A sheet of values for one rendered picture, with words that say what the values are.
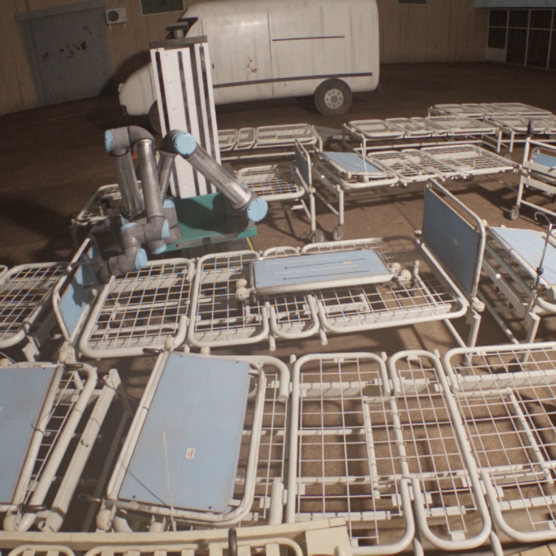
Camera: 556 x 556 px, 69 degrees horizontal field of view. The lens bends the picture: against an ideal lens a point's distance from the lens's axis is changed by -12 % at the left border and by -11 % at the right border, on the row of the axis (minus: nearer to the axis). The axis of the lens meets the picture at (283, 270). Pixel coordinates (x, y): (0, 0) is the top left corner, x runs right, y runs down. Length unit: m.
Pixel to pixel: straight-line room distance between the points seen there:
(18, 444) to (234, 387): 0.85
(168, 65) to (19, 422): 2.08
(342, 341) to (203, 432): 1.42
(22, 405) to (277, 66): 8.26
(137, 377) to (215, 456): 1.32
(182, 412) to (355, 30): 8.91
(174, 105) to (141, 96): 6.35
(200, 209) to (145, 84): 6.41
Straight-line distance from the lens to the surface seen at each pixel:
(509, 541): 2.08
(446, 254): 2.56
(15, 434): 1.89
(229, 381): 1.77
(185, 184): 2.98
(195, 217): 2.97
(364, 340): 2.80
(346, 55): 9.75
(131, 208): 2.73
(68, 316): 2.30
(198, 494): 1.46
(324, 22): 9.60
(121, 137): 2.40
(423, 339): 2.86
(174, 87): 2.86
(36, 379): 2.10
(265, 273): 2.39
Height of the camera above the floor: 1.76
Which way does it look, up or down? 30 degrees down
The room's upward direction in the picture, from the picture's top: 4 degrees counter-clockwise
